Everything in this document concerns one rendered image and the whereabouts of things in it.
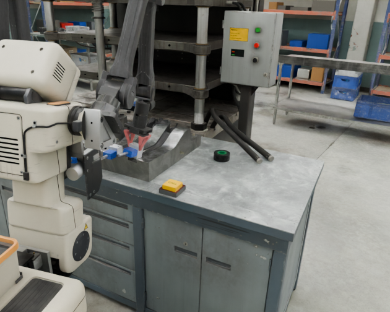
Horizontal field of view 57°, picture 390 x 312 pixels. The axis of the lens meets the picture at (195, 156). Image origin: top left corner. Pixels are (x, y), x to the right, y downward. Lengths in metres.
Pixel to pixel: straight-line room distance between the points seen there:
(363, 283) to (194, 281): 1.17
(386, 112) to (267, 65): 2.99
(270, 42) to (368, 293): 1.53
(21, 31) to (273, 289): 1.31
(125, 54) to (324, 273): 1.82
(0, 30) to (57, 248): 0.72
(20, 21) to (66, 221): 0.70
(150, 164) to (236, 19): 1.02
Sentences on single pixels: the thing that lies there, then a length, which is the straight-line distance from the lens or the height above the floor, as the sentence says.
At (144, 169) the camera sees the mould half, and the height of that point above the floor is 0.85.
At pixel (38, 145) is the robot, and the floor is 1.14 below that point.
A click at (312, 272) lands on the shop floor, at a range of 2.42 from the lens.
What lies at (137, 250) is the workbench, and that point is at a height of 0.44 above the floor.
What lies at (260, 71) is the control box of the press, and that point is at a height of 1.16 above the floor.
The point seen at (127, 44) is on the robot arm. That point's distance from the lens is 1.14.
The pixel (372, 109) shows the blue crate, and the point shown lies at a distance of 4.89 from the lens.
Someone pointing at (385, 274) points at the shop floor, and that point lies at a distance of 2.60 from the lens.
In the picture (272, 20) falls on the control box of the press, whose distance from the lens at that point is 2.06.
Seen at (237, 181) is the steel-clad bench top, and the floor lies 0.80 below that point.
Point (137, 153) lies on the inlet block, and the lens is 1.50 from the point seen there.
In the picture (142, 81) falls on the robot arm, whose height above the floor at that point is 1.22.
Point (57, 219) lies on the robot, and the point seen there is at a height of 0.87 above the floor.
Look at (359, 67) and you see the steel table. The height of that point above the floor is 0.89.
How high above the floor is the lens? 1.50
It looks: 23 degrees down
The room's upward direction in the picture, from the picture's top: 2 degrees clockwise
